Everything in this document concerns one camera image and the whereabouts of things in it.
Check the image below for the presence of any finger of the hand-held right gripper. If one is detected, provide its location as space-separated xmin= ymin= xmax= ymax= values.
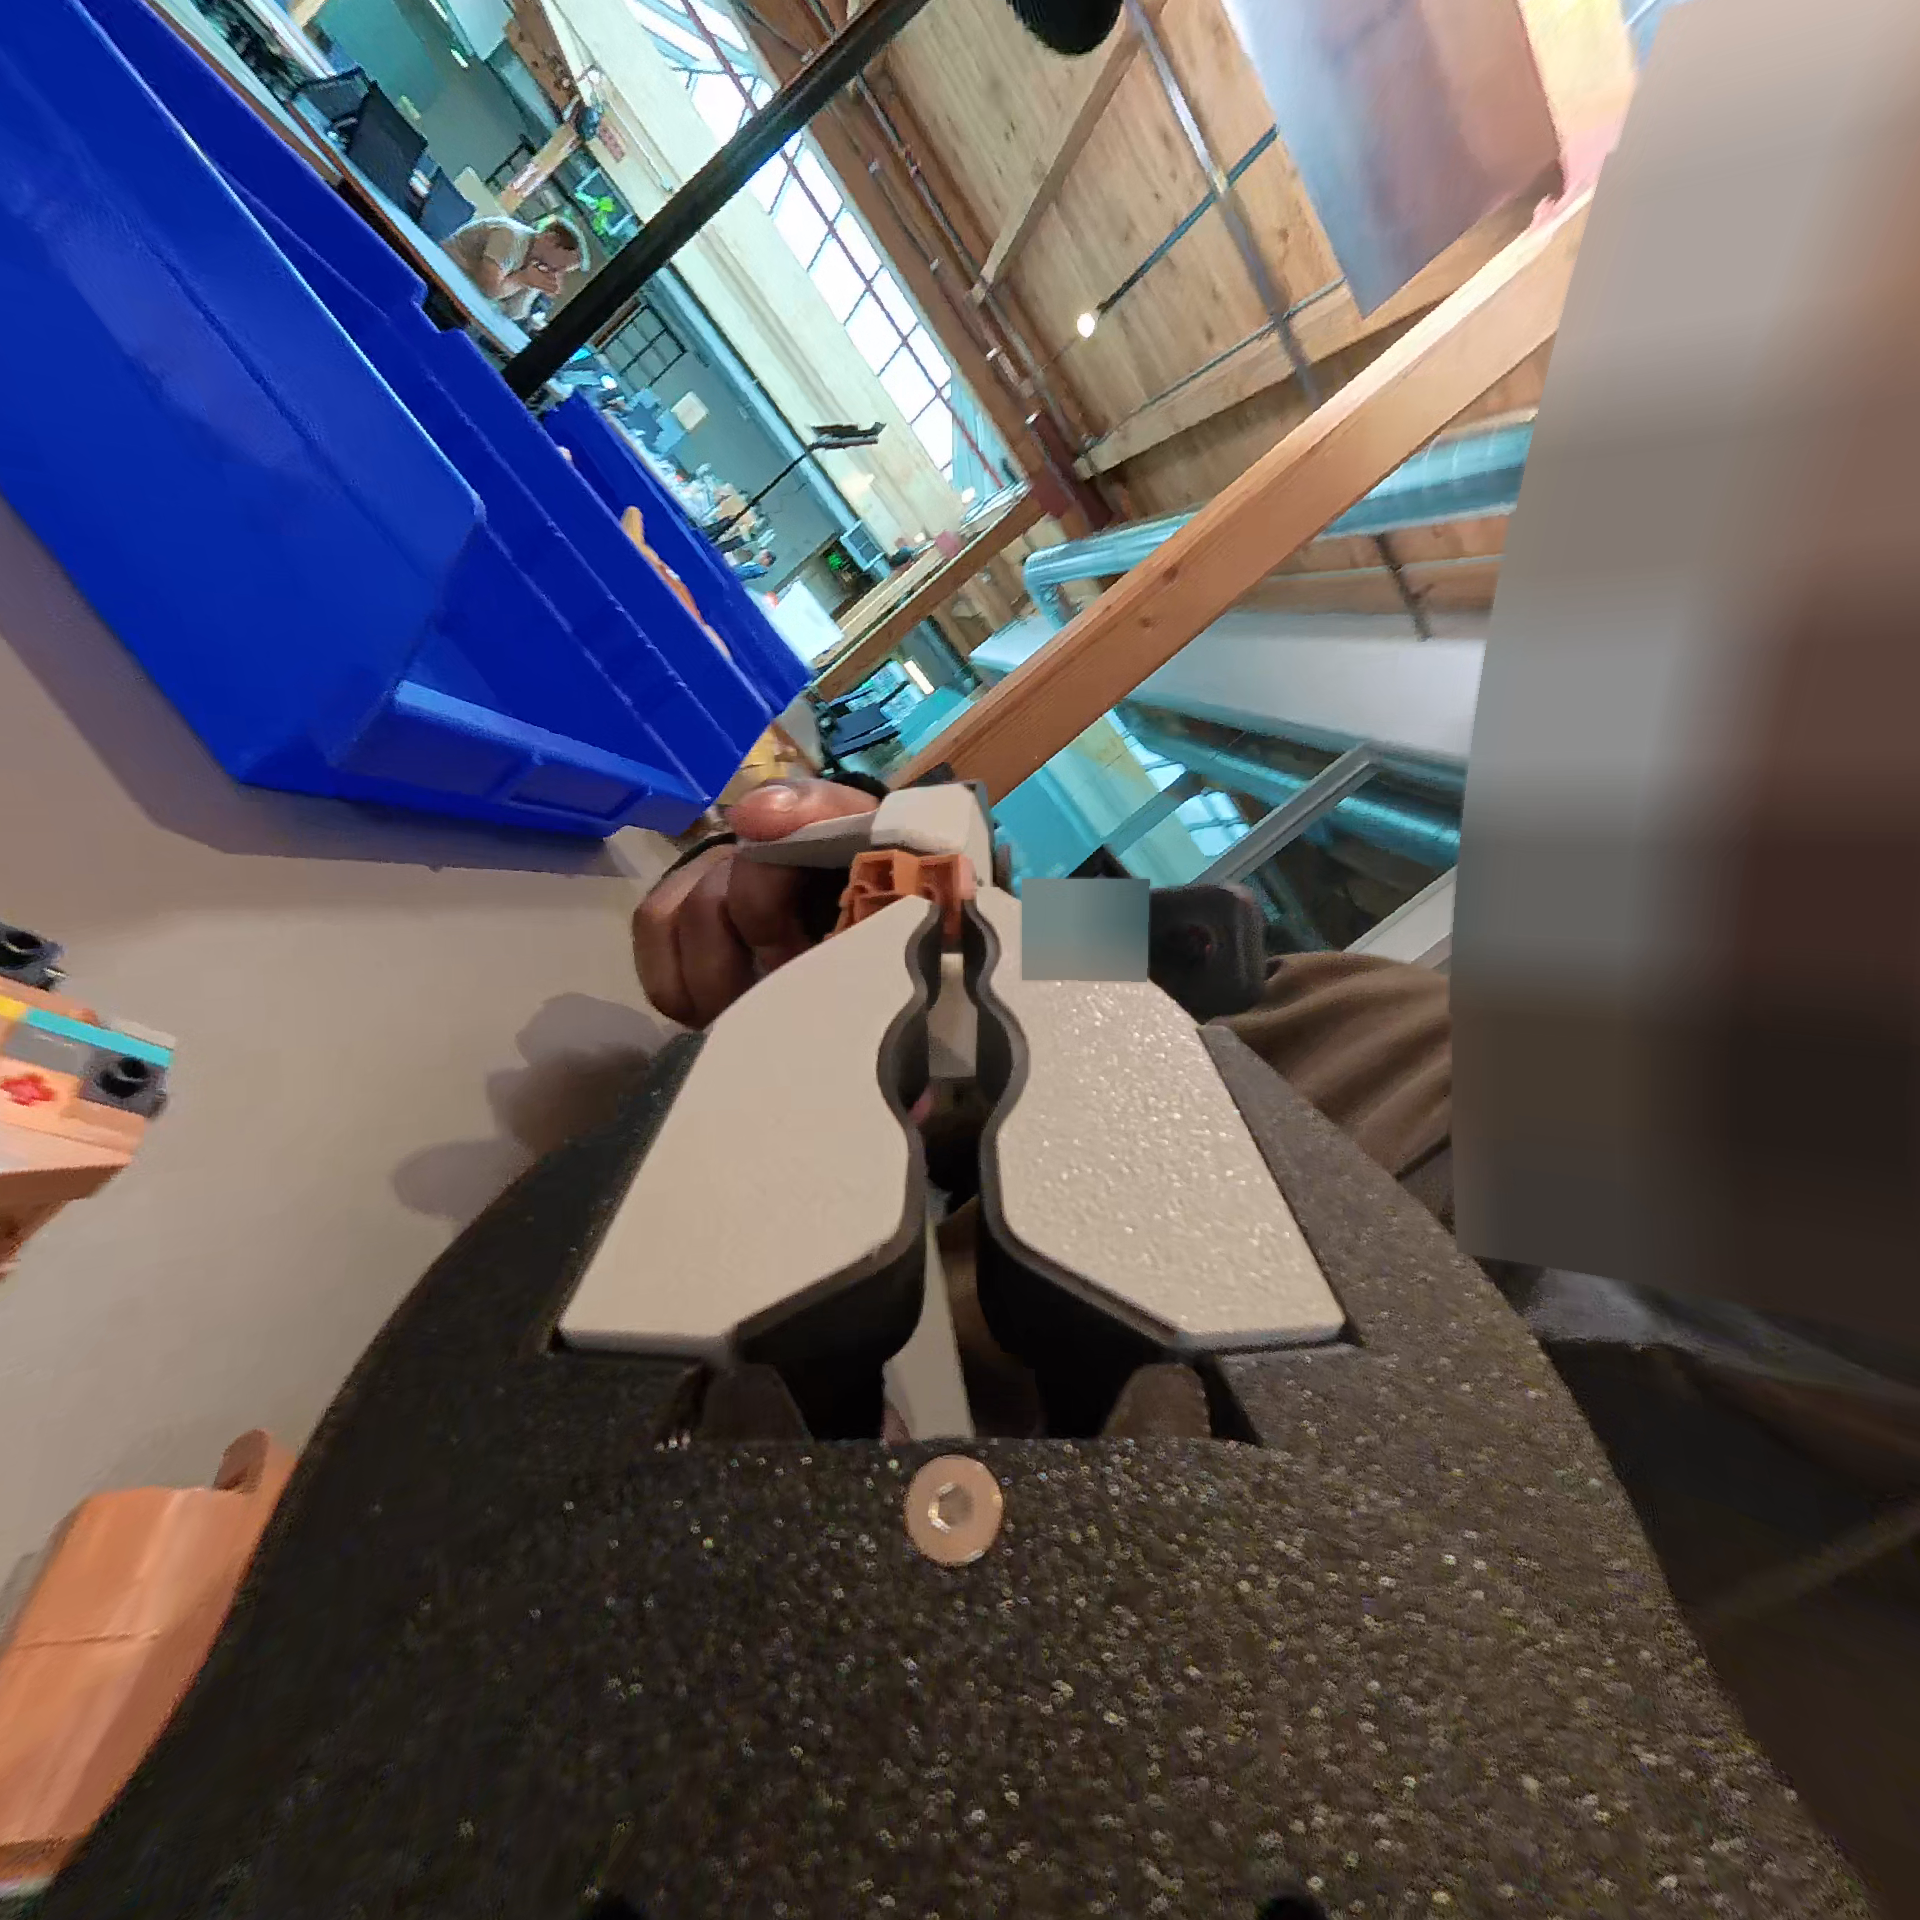
xmin=732 ymin=783 xmax=1001 ymax=911

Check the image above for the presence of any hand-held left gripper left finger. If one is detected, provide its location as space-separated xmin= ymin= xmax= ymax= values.
xmin=554 ymin=902 xmax=949 ymax=1446

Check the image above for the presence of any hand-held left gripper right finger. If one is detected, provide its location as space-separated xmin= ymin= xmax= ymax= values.
xmin=966 ymin=895 xmax=1348 ymax=1443

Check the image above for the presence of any brown bracket brick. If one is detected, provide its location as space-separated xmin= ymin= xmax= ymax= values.
xmin=839 ymin=845 xmax=969 ymax=961

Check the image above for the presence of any brown grey brick assembly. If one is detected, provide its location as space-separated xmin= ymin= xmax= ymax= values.
xmin=0 ymin=1429 xmax=304 ymax=1882

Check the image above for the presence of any blue plastic bin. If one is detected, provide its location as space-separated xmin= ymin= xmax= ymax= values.
xmin=0 ymin=0 xmax=720 ymax=842
xmin=537 ymin=393 xmax=818 ymax=723

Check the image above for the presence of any person's right forearm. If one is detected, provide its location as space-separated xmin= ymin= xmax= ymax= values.
xmin=1198 ymin=949 xmax=1459 ymax=1210

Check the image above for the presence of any tan toy piece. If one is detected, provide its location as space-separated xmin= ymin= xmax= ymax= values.
xmin=622 ymin=507 xmax=707 ymax=622

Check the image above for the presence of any person's brown hoodie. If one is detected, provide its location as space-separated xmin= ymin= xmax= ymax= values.
xmin=1403 ymin=1171 xmax=1920 ymax=1920

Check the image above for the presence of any colourful striped brick model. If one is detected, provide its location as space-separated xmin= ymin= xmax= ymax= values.
xmin=0 ymin=922 xmax=180 ymax=1277

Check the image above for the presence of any black ceiling beam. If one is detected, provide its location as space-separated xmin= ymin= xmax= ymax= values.
xmin=1218 ymin=0 xmax=1566 ymax=321

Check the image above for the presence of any teal air duct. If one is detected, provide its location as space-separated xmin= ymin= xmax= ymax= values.
xmin=1025 ymin=423 xmax=1533 ymax=599

